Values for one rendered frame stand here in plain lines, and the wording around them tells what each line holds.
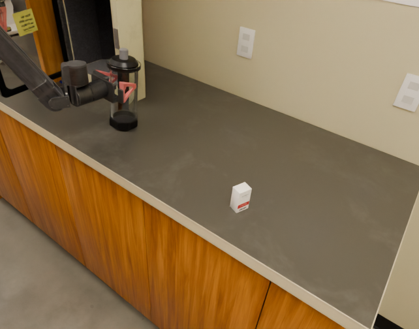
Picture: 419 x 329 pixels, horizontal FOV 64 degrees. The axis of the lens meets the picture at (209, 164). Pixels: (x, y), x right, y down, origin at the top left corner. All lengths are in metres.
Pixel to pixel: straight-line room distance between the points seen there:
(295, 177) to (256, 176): 0.13
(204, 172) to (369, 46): 0.68
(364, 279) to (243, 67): 0.96
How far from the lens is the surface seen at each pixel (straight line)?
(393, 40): 1.27
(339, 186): 1.12
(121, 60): 1.16
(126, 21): 1.30
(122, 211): 1.22
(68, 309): 1.91
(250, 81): 1.50
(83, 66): 1.05
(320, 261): 0.89
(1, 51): 1.03
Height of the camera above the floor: 1.61
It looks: 38 degrees down
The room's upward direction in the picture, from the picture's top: 5 degrees clockwise
